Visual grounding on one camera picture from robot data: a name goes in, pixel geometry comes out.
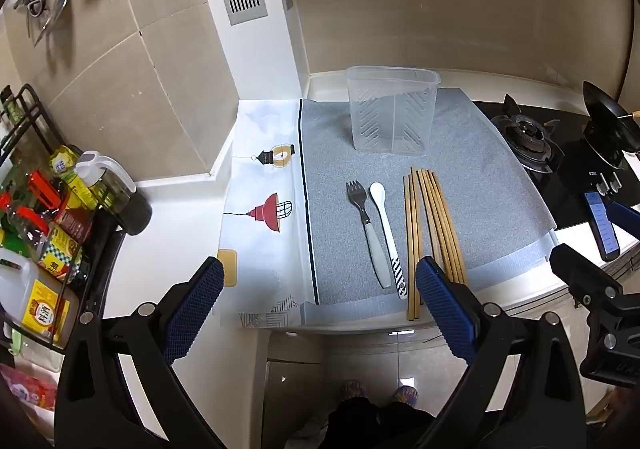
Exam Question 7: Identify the black wok with wooden handle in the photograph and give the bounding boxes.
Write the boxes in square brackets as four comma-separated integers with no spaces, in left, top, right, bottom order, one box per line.
[582,81,640,168]

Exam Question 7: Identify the grey textured mat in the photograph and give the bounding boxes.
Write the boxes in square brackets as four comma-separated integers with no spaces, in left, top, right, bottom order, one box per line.
[299,88,557,306]

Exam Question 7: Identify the black wire rack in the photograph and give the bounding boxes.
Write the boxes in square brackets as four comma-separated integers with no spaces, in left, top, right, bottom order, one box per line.
[0,84,128,357]

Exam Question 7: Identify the stove control knobs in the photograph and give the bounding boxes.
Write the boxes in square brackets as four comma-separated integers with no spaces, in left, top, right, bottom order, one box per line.
[596,173,624,196]

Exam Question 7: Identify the black gas stove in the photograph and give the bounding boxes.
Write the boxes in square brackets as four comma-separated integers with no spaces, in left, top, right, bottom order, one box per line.
[470,96,640,236]

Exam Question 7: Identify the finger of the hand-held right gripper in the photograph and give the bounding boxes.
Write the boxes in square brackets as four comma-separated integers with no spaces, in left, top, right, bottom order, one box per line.
[549,243,627,312]
[606,201,640,236]

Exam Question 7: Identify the patterned slipper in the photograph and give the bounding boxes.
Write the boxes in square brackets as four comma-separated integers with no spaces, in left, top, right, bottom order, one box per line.
[389,385,419,406]
[340,380,369,401]

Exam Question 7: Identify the bundle of wooden chopsticks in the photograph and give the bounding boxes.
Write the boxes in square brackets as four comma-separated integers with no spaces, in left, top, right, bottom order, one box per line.
[403,166,468,321]

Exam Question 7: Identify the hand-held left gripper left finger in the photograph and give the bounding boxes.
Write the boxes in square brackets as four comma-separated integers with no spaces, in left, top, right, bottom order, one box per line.
[52,256,224,449]

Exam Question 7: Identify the person's dark trousers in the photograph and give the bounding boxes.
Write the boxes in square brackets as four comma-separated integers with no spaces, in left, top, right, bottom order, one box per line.
[319,398,442,449]

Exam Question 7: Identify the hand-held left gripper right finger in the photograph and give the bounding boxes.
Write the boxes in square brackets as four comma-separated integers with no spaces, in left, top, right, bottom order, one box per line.
[415,256,587,449]

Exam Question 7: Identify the smartphone with lit screen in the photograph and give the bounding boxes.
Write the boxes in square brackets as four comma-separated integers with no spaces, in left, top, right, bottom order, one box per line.
[584,189,622,263]

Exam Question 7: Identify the gas stove burner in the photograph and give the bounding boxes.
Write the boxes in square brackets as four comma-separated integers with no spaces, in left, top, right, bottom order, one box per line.
[489,95,567,173]

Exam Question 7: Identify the dark sauce bottle red label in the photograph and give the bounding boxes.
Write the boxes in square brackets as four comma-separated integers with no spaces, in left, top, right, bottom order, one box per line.
[52,199,97,244]

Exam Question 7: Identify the clear plastic utensil holder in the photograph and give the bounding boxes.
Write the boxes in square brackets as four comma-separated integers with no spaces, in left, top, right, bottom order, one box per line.
[345,65,441,154]

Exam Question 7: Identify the green bottle with yellow label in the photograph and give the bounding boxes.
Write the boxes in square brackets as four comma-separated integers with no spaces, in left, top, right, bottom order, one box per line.
[47,144,99,212]

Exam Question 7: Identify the red printed packet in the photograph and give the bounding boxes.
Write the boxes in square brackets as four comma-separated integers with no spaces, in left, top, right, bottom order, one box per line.
[0,363,59,411]

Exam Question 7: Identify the white lamp-print mat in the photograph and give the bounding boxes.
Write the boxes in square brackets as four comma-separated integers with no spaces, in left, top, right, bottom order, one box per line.
[219,99,315,328]

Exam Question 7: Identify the large oil jug yellow label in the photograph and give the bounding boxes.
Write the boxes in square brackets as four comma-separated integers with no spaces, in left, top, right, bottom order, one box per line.
[0,249,82,349]

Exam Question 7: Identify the clear bottle with red cap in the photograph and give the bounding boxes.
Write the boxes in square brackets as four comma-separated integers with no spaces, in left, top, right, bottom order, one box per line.
[22,169,76,230]

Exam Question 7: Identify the white spoon with striped handle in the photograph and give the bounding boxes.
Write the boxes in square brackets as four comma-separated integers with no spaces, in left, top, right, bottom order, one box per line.
[369,182,408,301]

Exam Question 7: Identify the white-handled metal fork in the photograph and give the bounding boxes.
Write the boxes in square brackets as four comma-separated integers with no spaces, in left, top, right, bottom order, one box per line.
[346,180,393,290]

